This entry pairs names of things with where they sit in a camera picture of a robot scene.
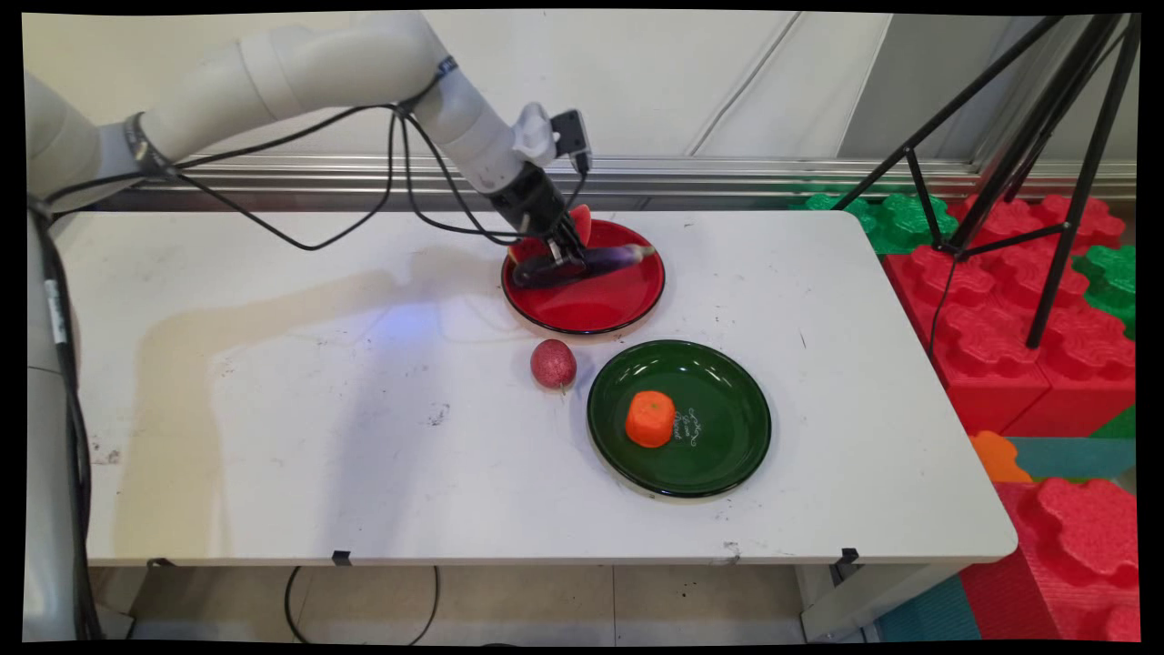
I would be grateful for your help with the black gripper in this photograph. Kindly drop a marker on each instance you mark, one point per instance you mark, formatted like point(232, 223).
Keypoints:
point(532, 205)

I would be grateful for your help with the purple toy eggplant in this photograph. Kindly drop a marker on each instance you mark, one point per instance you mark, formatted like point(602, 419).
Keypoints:
point(618, 257)

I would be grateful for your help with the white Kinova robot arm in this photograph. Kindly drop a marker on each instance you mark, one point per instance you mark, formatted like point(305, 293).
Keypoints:
point(318, 64)

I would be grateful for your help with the red watermelon slice toy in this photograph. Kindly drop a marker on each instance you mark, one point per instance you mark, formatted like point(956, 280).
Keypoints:
point(580, 223)

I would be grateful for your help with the red round plate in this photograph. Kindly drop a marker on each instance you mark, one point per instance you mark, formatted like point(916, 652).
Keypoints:
point(591, 305)

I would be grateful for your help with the round red toy fruit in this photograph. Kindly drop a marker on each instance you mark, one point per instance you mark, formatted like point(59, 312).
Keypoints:
point(553, 364)

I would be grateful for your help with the orange carrot chunk toy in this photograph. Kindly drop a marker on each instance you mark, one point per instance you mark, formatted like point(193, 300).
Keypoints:
point(649, 420)

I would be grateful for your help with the dark green round plate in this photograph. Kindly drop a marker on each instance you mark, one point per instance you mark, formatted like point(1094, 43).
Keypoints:
point(727, 391)

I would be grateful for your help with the green foam block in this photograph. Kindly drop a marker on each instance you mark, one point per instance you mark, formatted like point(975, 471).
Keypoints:
point(900, 218)
point(1114, 282)

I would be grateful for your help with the white table leg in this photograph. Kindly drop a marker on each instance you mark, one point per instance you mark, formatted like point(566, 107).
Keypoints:
point(846, 600)

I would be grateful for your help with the orange foam block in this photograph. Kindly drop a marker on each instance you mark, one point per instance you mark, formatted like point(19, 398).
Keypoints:
point(996, 459)

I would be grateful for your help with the teal foam mat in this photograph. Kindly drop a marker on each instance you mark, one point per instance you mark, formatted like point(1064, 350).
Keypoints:
point(928, 614)
point(1073, 457)

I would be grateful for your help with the black tripod stand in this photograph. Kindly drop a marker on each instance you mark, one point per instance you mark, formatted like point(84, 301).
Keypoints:
point(1082, 186)

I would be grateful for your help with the large red foam block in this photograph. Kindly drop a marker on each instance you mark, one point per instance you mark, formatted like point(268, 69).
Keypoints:
point(1073, 546)

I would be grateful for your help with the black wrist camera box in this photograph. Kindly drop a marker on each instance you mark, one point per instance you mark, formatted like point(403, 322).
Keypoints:
point(568, 135)

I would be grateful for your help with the aluminium wall rail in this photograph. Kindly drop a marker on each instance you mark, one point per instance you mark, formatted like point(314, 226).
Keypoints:
point(727, 177)

